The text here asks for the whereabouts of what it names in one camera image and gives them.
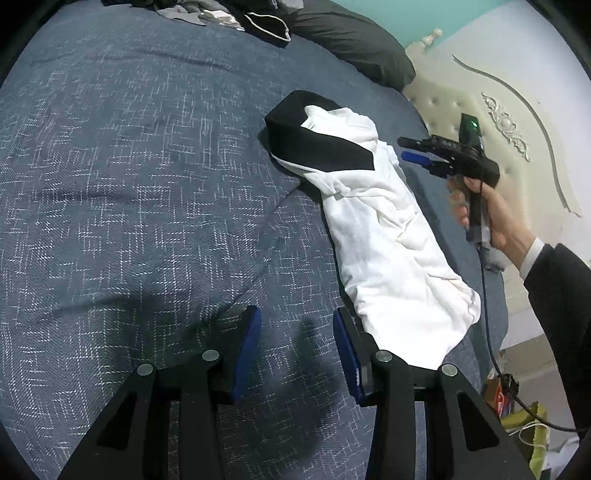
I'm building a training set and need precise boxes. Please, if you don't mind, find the bed with blue sheet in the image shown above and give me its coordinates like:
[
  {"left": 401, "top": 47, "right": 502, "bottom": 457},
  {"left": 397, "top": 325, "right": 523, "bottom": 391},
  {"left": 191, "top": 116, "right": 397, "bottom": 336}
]
[{"left": 0, "top": 0, "right": 511, "bottom": 480}]

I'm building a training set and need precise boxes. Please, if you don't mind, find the white polo shirt black trim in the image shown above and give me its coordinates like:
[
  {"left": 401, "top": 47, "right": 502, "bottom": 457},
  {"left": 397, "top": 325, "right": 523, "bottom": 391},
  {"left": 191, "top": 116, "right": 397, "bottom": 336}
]
[{"left": 264, "top": 90, "right": 482, "bottom": 370}]

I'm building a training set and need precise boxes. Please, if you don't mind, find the dark grey long pillow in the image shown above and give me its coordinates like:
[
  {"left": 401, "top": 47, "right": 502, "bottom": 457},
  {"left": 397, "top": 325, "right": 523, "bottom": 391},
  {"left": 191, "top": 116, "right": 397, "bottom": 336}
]
[{"left": 286, "top": 0, "right": 417, "bottom": 89}]

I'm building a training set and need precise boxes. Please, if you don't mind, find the small grey cloth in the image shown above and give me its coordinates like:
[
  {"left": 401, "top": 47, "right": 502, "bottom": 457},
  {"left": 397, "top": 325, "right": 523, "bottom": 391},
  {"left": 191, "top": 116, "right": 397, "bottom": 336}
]
[{"left": 482, "top": 247, "right": 507, "bottom": 274}]

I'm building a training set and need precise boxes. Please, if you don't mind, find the yellow green bag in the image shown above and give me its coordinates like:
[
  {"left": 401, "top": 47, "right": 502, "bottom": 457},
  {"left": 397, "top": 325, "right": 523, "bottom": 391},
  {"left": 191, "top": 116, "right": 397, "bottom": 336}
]
[{"left": 501, "top": 401, "right": 552, "bottom": 468}]

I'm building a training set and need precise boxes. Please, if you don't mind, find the orange snack packet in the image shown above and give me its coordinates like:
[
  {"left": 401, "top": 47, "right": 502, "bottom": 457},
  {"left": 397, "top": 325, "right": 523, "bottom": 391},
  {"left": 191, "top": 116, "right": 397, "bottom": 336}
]
[{"left": 484, "top": 374, "right": 515, "bottom": 416}]

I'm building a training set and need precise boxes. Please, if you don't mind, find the person's right hand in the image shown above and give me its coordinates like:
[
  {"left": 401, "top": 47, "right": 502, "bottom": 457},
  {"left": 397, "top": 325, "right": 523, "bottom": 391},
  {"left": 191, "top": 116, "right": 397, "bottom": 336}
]
[{"left": 445, "top": 175, "right": 539, "bottom": 274}]

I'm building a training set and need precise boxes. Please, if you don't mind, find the light grey garment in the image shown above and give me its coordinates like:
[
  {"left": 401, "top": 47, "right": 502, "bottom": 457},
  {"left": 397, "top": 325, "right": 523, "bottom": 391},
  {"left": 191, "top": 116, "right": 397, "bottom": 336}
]
[{"left": 154, "top": 0, "right": 246, "bottom": 32}]

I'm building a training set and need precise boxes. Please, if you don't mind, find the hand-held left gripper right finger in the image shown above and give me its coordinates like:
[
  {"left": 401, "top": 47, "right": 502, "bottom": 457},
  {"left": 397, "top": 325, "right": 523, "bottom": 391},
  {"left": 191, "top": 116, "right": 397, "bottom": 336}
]
[{"left": 333, "top": 307, "right": 536, "bottom": 480}]

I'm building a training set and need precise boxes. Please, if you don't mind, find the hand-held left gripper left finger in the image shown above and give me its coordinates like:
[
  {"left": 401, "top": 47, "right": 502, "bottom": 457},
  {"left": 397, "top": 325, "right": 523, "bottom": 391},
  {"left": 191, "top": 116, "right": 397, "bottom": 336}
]
[{"left": 58, "top": 305, "right": 263, "bottom": 480}]

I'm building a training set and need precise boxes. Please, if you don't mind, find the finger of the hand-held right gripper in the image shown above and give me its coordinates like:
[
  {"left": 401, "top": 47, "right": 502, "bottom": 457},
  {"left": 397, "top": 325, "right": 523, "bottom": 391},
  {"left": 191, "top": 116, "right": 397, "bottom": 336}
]
[
  {"left": 400, "top": 150, "right": 451, "bottom": 178},
  {"left": 398, "top": 136, "right": 444, "bottom": 153}
]

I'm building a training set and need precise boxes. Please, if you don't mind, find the cream tufted headboard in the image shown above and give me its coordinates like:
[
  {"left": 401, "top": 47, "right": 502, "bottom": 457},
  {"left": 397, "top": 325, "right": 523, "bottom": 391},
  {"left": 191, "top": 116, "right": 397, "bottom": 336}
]
[{"left": 401, "top": 28, "right": 585, "bottom": 352}]

